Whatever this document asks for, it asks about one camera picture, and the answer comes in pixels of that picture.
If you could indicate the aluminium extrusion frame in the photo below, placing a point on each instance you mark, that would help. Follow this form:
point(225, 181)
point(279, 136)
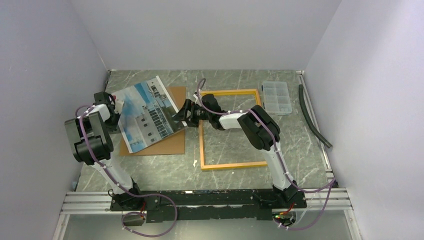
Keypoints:
point(99, 202)

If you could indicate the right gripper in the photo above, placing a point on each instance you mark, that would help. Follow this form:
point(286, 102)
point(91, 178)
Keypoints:
point(181, 115)

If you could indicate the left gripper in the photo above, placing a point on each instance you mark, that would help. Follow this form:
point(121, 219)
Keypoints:
point(117, 116)

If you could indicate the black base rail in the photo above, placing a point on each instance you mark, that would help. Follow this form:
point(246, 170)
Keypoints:
point(181, 205)

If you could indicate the brown backing board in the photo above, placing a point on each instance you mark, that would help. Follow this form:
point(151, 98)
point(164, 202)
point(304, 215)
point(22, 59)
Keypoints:
point(172, 145)

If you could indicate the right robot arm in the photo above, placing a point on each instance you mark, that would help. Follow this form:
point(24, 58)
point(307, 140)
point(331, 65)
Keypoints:
point(262, 133)

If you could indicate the yellow picture frame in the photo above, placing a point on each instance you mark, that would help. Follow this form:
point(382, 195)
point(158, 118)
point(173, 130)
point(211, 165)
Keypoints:
point(234, 92)

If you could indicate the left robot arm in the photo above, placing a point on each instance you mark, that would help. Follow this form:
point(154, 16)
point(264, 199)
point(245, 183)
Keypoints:
point(89, 138)

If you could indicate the clear plastic organizer box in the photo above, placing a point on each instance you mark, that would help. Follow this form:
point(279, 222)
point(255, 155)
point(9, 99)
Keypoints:
point(276, 97)

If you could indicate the building photo print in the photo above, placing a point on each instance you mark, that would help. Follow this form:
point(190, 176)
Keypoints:
point(147, 114)

